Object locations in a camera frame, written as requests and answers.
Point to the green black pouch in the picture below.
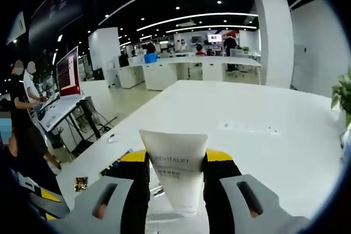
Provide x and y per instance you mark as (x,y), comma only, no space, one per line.
(108,169)

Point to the long white counter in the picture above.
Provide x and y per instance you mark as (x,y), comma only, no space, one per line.
(186,64)

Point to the standing desk with black legs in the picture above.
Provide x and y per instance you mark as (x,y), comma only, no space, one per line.
(59,113)

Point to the large monitor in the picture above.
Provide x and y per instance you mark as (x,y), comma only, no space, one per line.
(68,72)

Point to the blue box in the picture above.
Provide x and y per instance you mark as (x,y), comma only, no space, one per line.
(151,58)

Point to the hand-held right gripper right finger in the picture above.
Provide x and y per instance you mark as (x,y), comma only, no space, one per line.
(216,195)

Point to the white skincare tube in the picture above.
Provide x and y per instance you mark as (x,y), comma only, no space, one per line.
(175,146)

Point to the small background screen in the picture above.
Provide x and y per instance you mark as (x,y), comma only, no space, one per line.
(214,38)

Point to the white hanging panel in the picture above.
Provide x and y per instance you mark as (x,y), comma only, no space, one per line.
(17,27)

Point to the green potted plant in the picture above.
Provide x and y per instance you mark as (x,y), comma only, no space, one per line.
(341,91)

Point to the gold foil packet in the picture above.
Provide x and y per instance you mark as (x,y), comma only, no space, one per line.
(81,184)

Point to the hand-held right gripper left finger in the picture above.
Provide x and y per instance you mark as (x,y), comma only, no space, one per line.
(137,190)

